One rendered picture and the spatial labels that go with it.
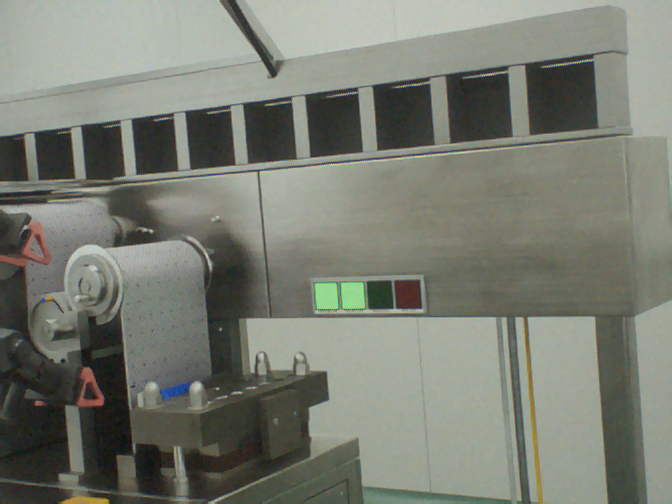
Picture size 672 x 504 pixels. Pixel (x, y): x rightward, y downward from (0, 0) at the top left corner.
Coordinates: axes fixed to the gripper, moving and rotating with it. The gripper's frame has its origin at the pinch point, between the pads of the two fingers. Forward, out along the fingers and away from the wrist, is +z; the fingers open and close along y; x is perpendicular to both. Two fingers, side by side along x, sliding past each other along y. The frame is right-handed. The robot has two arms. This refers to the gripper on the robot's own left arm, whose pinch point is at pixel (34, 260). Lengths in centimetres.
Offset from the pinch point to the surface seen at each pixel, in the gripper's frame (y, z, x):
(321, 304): 28, 44, 18
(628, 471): 81, 78, 3
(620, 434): 80, 74, 8
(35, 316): -16.5, 17.9, 0.0
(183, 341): 5.9, 35.0, 4.6
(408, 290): 48, 42, 20
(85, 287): -0.3, 12.7, 2.7
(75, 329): -2.2, 16.3, -4.0
